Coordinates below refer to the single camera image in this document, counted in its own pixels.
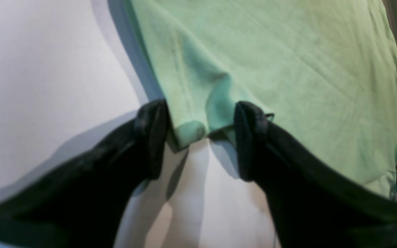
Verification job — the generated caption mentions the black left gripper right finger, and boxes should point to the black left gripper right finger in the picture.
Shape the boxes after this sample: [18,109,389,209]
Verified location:
[234,101,397,248]

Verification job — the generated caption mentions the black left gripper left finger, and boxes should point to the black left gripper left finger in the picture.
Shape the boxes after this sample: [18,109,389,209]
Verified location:
[0,100,170,248]

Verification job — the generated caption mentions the light green T-shirt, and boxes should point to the light green T-shirt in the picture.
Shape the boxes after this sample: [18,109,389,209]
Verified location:
[130,0,397,199]

